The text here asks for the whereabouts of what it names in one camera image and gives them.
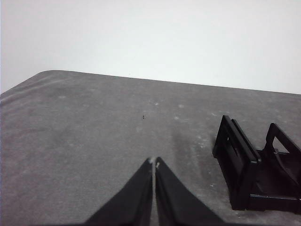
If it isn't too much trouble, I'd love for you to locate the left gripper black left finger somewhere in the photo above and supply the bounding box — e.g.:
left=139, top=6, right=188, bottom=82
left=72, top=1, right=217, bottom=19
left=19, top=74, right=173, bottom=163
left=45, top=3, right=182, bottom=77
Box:
left=83, top=157, right=153, bottom=226

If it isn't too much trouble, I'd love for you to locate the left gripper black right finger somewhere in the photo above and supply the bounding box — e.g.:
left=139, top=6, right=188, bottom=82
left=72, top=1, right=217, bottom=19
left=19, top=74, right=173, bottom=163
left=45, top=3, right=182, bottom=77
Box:
left=154, top=157, right=224, bottom=226

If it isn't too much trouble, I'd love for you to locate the black plastic dish rack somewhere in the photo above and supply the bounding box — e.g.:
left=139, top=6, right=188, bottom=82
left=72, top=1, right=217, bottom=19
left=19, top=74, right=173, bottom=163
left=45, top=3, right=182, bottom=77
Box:
left=212, top=114, right=301, bottom=212

